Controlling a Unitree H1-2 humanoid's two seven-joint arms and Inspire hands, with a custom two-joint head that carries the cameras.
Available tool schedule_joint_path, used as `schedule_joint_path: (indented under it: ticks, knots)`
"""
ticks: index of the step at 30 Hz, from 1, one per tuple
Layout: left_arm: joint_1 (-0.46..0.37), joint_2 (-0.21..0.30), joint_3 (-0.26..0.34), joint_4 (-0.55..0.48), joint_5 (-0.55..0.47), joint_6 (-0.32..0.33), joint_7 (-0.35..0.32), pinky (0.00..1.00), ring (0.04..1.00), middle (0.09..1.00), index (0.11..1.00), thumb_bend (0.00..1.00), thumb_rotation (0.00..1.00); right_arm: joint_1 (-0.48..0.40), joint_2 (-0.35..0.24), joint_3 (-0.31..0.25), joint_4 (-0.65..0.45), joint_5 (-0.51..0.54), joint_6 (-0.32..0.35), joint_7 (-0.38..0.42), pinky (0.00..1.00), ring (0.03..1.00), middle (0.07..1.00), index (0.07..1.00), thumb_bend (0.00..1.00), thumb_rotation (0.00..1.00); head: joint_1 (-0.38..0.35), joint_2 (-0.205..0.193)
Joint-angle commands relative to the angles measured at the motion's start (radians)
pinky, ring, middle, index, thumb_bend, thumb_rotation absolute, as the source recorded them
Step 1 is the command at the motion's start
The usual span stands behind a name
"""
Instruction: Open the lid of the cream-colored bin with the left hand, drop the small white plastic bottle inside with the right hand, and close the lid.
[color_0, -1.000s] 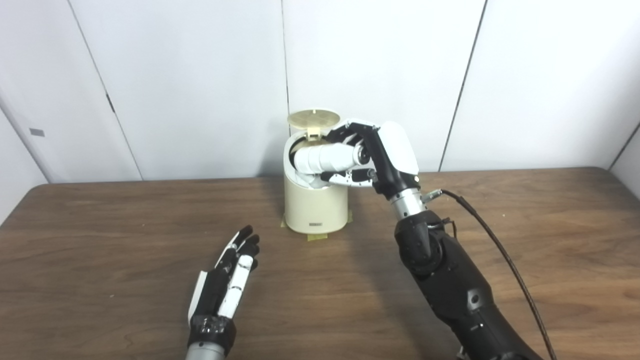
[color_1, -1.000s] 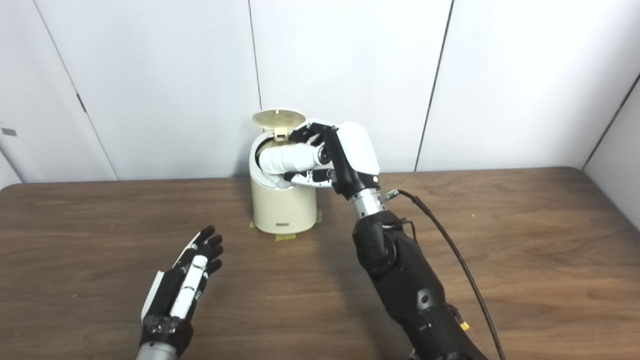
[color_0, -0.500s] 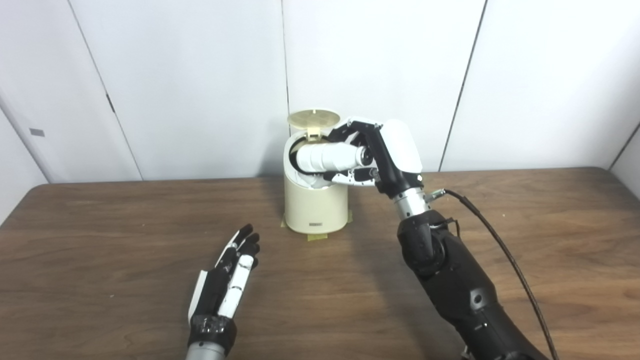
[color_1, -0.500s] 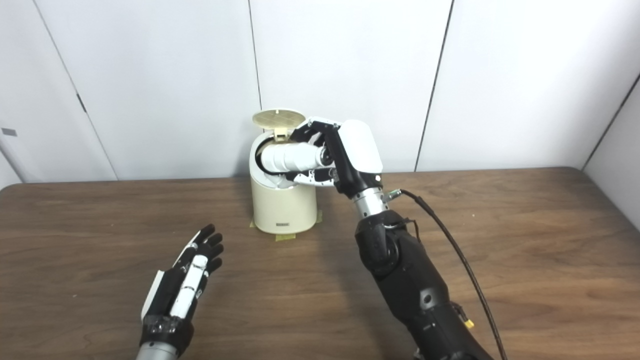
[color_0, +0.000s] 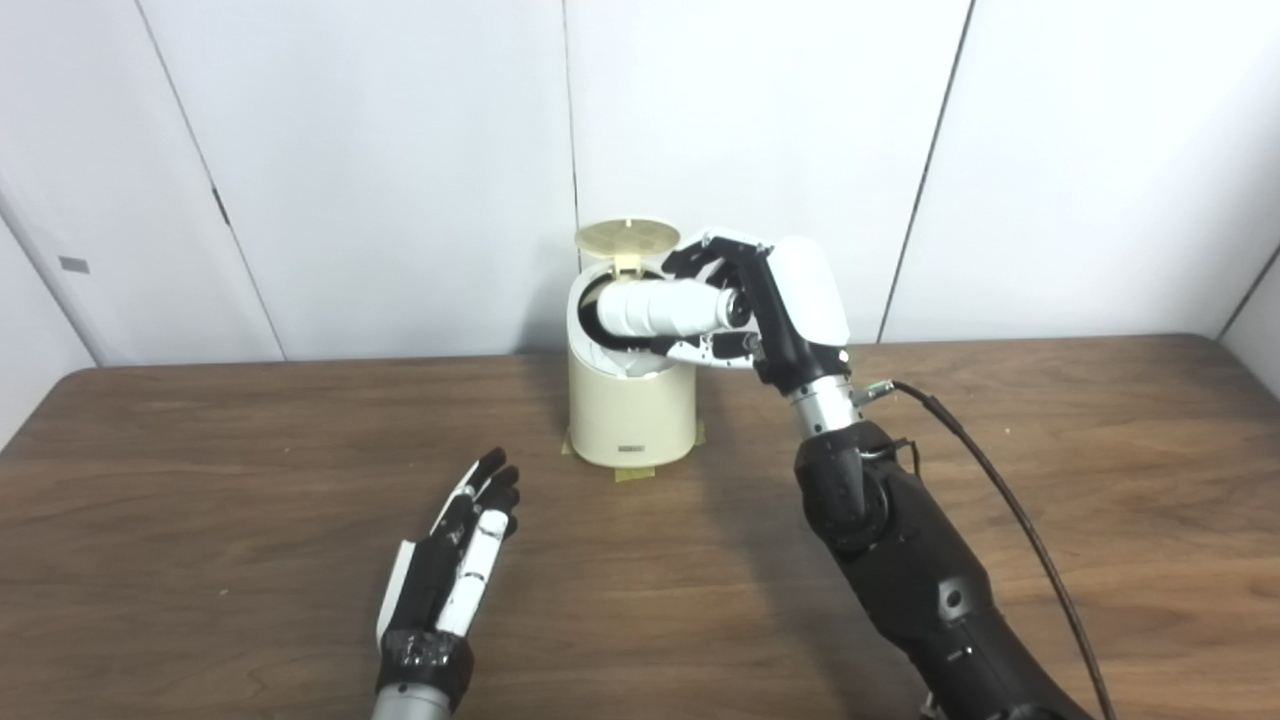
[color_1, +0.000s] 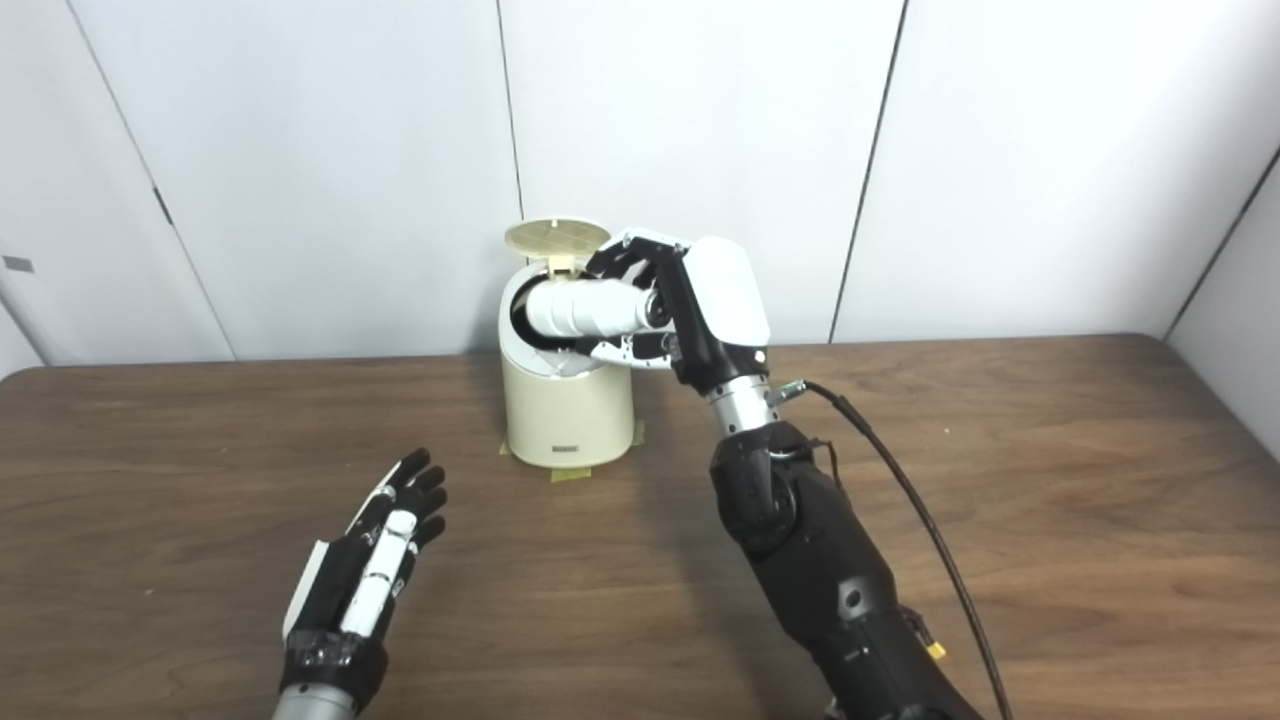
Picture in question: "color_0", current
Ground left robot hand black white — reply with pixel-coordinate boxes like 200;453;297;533
375;448;522;711

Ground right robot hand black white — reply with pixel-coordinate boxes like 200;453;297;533
650;230;853;396

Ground small white plastic bottle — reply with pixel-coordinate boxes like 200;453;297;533
597;278;753;343

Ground round cream bin lid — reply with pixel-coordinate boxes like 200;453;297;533
575;218;681;276

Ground cream-colored bin body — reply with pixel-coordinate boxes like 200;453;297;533
565;265;699;467

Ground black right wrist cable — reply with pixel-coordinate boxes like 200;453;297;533
855;380;1119;720

